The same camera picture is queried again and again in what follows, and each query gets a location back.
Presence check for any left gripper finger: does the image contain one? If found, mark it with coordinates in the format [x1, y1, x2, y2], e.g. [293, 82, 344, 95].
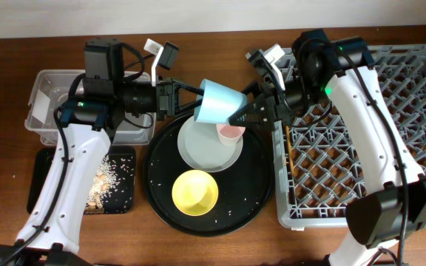
[175, 100, 202, 117]
[172, 78, 204, 95]

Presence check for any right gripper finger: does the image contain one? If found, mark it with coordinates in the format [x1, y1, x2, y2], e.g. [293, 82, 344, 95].
[241, 81, 263, 98]
[228, 103, 263, 128]

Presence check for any wooden chopstick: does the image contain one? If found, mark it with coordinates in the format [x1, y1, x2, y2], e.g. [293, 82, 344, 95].
[285, 126, 294, 172]

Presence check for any light blue plastic cup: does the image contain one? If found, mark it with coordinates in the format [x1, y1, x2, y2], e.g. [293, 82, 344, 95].
[194, 79, 249, 124]

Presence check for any yellow bowl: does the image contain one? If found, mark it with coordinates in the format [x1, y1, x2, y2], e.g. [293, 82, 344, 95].
[172, 170, 219, 216]

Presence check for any food scraps and rice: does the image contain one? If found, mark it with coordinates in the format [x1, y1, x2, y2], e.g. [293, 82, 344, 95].
[84, 154, 135, 214]

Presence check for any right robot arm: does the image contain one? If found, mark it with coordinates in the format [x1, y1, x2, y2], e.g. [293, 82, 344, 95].
[228, 29, 426, 265]

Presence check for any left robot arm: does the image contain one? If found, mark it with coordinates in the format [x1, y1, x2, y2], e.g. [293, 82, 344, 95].
[0, 38, 203, 265]

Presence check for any grey plastic dishwasher rack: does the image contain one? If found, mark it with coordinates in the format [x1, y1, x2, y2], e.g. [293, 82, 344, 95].
[272, 44, 426, 231]

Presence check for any clear plastic waste bin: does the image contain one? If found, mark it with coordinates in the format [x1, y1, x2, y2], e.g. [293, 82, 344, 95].
[24, 69, 155, 146]

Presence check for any pink plastic cup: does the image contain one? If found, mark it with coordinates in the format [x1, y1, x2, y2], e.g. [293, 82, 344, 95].
[216, 124, 246, 146]

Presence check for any grey round plate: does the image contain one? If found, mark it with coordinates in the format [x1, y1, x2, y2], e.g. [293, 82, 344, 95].
[177, 116, 243, 173]

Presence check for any round black serving tray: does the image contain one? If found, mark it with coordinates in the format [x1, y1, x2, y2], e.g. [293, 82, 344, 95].
[142, 114, 274, 236]

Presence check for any black rectangular tray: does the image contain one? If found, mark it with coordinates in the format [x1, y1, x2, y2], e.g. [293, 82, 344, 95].
[27, 146, 136, 215]

